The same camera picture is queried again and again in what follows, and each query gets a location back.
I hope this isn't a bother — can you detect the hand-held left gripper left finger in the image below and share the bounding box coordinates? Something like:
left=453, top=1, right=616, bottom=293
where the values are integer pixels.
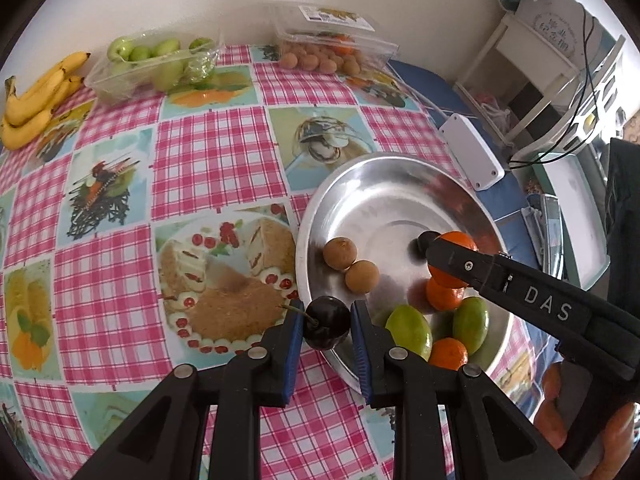
left=87, top=299, right=307, bottom=480

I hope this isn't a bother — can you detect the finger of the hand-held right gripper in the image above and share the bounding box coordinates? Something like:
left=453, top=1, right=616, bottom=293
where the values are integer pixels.
left=426, top=237, right=505, bottom=294

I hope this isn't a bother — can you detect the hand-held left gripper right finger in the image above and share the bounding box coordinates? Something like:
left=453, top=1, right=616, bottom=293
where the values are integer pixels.
left=350, top=300, right=581, bottom=480

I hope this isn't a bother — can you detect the dark cherry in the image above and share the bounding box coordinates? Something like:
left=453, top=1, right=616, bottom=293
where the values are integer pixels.
left=415, top=231, right=441, bottom=259
left=280, top=297, right=352, bottom=352

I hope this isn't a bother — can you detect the large green jujube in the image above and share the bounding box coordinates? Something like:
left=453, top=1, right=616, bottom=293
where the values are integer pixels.
left=385, top=305, right=433, bottom=361
left=452, top=296, right=490, bottom=356

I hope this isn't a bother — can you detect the round brown longan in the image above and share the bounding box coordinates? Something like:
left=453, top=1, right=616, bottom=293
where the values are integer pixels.
left=345, top=259, right=381, bottom=292
left=322, top=236, right=358, bottom=271

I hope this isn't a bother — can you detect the round steel basin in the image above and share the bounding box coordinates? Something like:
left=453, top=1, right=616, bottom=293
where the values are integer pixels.
left=294, top=152, right=516, bottom=396

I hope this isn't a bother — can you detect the person's right hand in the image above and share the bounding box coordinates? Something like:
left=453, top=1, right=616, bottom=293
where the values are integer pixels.
left=531, top=362, right=640, bottom=480

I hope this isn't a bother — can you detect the grey phone holder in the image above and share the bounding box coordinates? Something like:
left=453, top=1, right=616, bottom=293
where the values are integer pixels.
left=520, top=204, right=547, bottom=267

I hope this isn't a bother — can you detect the smartphone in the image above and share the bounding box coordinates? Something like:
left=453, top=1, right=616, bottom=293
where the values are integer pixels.
left=542, top=195, right=564, bottom=277

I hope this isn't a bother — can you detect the white power adapter box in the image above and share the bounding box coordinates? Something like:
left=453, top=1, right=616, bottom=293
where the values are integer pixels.
left=438, top=113, right=506, bottom=192

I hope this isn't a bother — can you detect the green rimmed tray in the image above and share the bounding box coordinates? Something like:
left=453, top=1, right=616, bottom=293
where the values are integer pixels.
left=537, top=152, right=612, bottom=291

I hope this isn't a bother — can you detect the white wooden stand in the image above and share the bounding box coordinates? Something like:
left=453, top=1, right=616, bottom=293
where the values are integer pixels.
left=457, top=12, right=586, bottom=147

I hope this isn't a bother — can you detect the pink plaid printed tablecloth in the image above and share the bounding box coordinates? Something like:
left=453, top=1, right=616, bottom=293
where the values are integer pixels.
left=0, top=42, right=551, bottom=480

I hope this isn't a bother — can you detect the white cubby organizer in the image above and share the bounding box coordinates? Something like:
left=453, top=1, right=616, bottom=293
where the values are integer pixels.
left=515, top=35, right=632, bottom=161

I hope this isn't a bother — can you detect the pile of longans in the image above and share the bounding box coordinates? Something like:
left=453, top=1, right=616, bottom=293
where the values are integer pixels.
left=278, top=45, right=363, bottom=77

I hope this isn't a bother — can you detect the white stamped bag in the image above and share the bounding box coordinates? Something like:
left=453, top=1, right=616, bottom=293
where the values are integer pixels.
left=517, top=0, right=613, bottom=66

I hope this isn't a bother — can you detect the clear plastic lidded box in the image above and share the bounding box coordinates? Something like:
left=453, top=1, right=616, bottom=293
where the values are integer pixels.
left=270, top=2, right=401, bottom=78

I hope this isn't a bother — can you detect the pile of small jujubes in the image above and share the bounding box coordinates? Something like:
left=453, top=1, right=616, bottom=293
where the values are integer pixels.
left=107, top=35, right=217, bottom=92

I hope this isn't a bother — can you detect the bag of green apples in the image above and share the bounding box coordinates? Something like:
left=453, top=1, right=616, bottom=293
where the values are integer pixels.
left=84, top=31, right=226, bottom=106

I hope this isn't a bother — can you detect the yellow banana bunch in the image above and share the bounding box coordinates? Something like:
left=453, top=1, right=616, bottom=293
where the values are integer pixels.
left=1, top=51, right=92, bottom=151

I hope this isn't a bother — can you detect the white cable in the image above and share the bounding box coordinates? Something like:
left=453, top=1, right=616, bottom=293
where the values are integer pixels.
left=387, top=72, right=451, bottom=126

